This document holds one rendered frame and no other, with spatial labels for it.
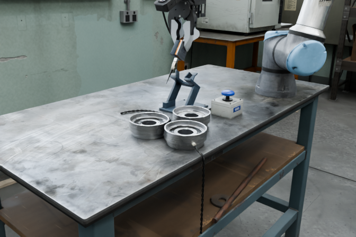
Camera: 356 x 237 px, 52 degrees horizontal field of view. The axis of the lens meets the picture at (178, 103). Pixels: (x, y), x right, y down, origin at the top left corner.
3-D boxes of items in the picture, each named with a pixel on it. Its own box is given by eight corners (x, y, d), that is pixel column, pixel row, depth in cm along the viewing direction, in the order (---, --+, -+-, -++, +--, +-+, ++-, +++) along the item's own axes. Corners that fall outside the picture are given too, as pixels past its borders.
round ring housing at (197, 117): (205, 134, 97) (205, 119, 96) (167, 129, 100) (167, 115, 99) (213, 121, 107) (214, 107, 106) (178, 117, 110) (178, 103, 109)
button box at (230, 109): (230, 119, 109) (231, 103, 107) (210, 114, 113) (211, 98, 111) (244, 112, 115) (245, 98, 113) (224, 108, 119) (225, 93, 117)
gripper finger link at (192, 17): (197, 34, 107) (196, 3, 104) (194, 35, 105) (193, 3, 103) (185, 35, 109) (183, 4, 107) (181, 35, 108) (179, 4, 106)
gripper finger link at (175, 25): (188, 48, 115) (191, 18, 112) (176, 51, 111) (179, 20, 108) (180, 46, 117) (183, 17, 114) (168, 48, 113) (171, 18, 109)
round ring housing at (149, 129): (144, 144, 90) (144, 128, 89) (121, 131, 98) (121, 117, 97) (177, 134, 97) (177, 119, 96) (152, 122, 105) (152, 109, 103)
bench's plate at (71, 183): (85, 229, 62) (84, 219, 61) (-54, 136, 98) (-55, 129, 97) (328, 90, 150) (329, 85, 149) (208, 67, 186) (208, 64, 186)
